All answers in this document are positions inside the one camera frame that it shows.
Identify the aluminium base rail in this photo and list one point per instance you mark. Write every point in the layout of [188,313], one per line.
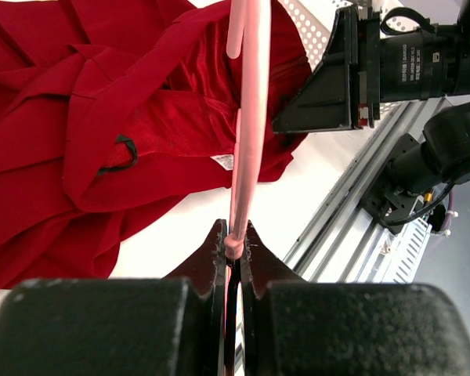
[338,241]

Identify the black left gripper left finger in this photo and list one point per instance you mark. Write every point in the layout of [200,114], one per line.
[168,326]

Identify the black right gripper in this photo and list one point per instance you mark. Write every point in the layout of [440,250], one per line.
[439,57]

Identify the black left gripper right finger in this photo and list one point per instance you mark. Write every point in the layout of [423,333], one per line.
[295,327]

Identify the white skirt care label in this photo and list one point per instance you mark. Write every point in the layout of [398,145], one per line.
[226,161]

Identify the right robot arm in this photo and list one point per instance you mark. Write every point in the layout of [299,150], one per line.
[447,136]

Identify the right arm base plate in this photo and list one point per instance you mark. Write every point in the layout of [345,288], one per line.
[391,198]

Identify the red skirt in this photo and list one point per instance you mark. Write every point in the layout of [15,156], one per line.
[111,113]

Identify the white perforated basket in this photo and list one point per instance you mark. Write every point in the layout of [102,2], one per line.
[358,72]

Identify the pink wire hanger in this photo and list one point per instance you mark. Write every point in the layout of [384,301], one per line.
[249,37]

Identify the perforated cable tray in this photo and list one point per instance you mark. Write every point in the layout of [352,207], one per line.
[411,246]

